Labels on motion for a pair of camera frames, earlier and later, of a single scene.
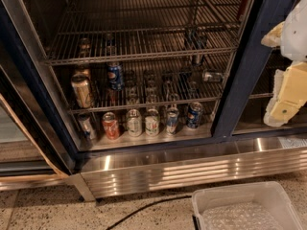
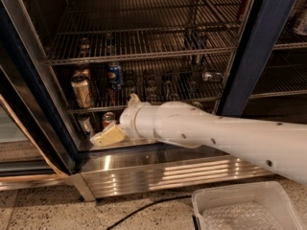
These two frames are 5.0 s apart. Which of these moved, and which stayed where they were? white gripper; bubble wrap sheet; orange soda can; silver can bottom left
Moved: white gripper
Stayed: bubble wrap sheet; orange soda can; silver can bottom left
